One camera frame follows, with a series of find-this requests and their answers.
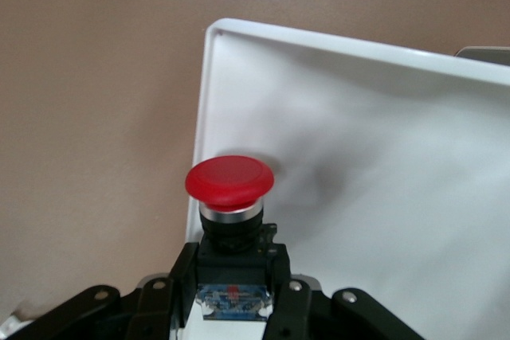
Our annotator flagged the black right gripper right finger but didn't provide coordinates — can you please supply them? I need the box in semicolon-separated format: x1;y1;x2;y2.
261;244;427;340

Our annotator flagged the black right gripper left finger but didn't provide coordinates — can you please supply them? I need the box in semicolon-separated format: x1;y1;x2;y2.
23;242;200;340

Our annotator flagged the red mushroom push button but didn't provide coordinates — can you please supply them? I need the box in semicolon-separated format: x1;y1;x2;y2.
185;156;280;322

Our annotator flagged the white drawer holding red button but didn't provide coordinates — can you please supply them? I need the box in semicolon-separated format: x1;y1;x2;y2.
183;17;510;340

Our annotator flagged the white drawer cabinet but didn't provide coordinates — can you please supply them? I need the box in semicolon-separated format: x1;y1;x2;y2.
453;45;510;68

